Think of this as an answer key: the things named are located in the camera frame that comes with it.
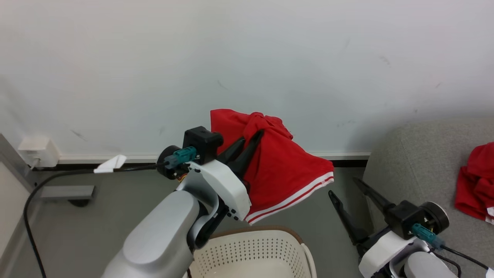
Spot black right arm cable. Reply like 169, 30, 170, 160
430, 243, 494, 278

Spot grey metal partition frame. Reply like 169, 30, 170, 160
0, 133, 96, 201

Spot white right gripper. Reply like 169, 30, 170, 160
328, 177, 450, 278

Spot teal cable connector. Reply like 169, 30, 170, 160
164, 147, 198, 169
411, 223, 445, 250

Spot teal left cable connector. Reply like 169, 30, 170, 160
164, 147, 198, 169

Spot grey fabric sofa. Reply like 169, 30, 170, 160
363, 122, 494, 278

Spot beige perforated laundry basket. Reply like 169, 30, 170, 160
188, 227, 318, 278

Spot white wall outlet box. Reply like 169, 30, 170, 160
18, 136, 60, 168

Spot red shorts with white stripes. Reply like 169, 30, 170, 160
210, 109, 335, 225

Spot red garment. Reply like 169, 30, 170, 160
455, 142, 494, 225

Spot teal right cable connector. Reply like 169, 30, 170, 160
411, 223, 445, 250

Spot white partition panel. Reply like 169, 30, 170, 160
0, 162, 32, 259

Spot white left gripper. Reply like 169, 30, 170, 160
157, 129, 265, 222

